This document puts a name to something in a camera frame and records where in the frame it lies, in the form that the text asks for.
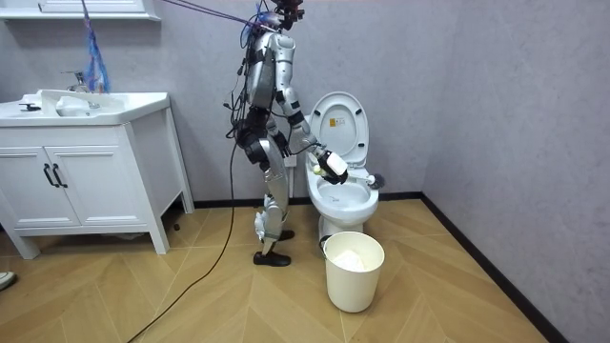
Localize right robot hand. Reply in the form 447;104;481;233
314;150;350;186

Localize white toilet brush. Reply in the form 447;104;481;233
310;163;387;191

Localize white toilet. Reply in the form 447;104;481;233
304;91;381;242

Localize robot legs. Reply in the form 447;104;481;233
236;121;295;268

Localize crumpled white paper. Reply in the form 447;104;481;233
332;249;367;272

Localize robot body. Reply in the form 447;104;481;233
222;0;306;166

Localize cream waste bin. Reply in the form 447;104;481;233
318;231;386;314

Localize white vanity cabinet with sink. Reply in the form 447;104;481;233
0;89;195;261

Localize chrome faucet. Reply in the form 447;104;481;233
60;70;101;110

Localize black floor cable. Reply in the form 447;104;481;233
124;142;239;343

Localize cable bundle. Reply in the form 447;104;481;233
78;0;280;94

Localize white wall cabinet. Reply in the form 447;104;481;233
0;0;162;23

